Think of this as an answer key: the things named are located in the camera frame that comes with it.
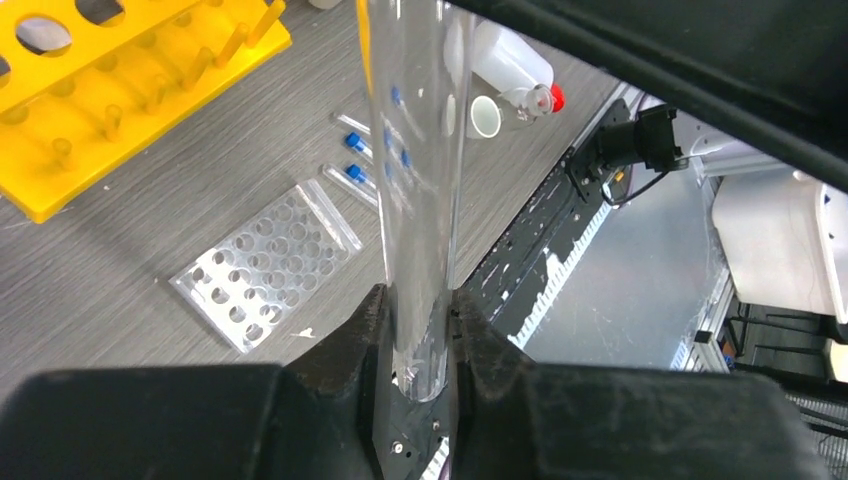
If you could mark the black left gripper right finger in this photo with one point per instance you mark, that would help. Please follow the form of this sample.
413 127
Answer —
519 419

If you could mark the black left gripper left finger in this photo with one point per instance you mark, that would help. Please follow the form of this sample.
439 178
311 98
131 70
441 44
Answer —
319 417

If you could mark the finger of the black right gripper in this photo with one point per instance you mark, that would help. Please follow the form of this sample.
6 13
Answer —
772 74

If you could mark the blue-capped small test tube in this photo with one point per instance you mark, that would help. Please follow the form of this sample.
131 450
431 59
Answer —
354 181

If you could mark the large clear glass test tube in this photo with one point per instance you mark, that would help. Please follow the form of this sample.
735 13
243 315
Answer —
417 61

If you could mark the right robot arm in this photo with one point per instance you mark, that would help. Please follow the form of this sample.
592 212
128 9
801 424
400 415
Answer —
662 142

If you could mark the clear acrylic tube rack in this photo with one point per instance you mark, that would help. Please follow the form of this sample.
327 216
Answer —
254 278

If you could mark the small clear glass beaker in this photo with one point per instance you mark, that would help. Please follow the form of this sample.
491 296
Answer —
522 107

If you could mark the white plastic squeeze bottle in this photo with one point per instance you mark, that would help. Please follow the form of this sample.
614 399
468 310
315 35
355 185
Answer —
498 56

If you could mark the small white cup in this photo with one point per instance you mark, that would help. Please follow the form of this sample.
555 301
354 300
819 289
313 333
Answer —
484 118

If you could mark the yellow plastic test tube rack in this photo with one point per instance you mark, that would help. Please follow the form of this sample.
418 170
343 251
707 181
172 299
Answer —
81 98

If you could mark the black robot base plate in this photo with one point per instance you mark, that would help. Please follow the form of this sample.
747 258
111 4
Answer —
500 292

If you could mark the white slotted cable duct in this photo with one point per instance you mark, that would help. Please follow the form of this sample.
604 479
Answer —
558 271

